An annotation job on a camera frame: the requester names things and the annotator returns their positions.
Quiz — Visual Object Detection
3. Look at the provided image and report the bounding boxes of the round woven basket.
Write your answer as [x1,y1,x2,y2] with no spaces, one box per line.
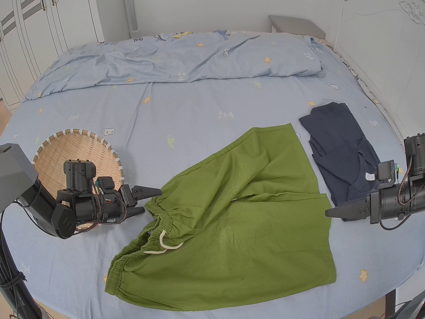
[32,129,126,233]

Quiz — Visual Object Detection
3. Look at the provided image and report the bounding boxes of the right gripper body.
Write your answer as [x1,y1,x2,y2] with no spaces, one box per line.
[369,185,415,225]

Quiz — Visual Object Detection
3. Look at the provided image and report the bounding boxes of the pale blue quilt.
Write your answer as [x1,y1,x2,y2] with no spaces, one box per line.
[21,29,327,103]

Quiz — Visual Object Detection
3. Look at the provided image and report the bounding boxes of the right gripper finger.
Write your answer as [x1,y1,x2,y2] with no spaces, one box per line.
[325,198,372,222]

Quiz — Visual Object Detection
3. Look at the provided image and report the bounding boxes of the grey bedside table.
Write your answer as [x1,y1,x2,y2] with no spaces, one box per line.
[268,15,326,40]

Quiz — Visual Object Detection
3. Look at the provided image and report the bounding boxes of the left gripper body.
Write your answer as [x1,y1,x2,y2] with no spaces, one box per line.
[99,184,136,224]

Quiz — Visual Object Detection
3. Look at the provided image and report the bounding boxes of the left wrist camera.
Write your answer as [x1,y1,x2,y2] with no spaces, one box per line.
[96,176,116,195]

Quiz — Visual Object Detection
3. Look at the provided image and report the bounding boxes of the bed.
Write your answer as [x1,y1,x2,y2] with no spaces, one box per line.
[0,0,425,319]

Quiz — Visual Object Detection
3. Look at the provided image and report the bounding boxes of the dark blue T-shirt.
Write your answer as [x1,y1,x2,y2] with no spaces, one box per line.
[299,102,396,207]

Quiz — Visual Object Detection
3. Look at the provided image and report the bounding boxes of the green shorts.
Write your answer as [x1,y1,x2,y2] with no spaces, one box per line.
[104,123,337,311]

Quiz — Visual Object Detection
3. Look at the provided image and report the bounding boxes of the white wardrobe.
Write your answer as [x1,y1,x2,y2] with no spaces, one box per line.
[0,0,105,107]

